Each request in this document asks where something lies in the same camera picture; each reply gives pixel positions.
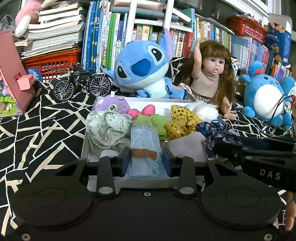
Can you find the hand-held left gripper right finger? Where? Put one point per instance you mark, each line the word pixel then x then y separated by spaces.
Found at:
pixel 167 162

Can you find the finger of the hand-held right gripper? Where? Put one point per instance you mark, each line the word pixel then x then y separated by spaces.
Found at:
pixel 272 144
pixel 231 150

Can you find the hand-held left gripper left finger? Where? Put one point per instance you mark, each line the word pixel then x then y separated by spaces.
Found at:
pixel 124 162

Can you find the navy floral cloth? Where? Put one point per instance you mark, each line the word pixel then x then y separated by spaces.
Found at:
pixel 215 132

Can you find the blue face mask pack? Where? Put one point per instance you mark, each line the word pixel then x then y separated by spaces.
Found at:
pixel 144 143

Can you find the pale green floral cloth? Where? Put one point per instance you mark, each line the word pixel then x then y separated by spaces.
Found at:
pixel 104 129

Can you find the white fluffy plush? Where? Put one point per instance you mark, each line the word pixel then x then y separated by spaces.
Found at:
pixel 205 112

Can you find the purple plush toy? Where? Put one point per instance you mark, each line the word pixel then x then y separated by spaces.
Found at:
pixel 115 105

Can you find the white cardboard box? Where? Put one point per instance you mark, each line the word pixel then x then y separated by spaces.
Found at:
pixel 166 104

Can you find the person's right hand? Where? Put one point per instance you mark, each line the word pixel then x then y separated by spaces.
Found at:
pixel 291 213

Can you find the green and pink fabric flower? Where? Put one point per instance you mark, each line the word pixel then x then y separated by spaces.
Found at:
pixel 157 120

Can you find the gold sequin bow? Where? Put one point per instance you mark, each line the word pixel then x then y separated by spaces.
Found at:
pixel 180 118

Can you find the blue round plush toy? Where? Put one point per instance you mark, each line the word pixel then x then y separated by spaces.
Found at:
pixel 263 97

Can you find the brown-haired doll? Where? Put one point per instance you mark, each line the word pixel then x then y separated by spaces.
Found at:
pixel 205 83

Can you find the printed puzzle box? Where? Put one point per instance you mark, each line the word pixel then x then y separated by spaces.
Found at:
pixel 234 69

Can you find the blue alien plush toy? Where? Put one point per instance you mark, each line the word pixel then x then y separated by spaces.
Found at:
pixel 138 67

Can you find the black model bicycle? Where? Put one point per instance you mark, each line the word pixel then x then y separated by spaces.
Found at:
pixel 78 75

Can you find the blue cardboard box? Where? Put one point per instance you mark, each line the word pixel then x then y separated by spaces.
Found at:
pixel 277 44

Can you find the red plastic basket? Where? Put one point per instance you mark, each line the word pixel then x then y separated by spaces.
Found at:
pixel 247 26
pixel 50 64

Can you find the blue printed ball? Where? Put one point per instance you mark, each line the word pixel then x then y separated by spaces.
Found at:
pixel 33 74

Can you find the row of upright books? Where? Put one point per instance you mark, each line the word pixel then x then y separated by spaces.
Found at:
pixel 101 34

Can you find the pink toy house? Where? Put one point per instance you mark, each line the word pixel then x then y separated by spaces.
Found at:
pixel 11 69

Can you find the stack of grey books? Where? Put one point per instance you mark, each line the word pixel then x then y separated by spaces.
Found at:
pixel 53 32

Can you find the pink rabbit plush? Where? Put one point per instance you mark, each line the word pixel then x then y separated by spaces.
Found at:
pixel 25 14

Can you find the grey cloth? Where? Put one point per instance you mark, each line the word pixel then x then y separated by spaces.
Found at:
pixel 7 24

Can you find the white rack frame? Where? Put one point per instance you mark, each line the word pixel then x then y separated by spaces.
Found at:
pixel 167 18

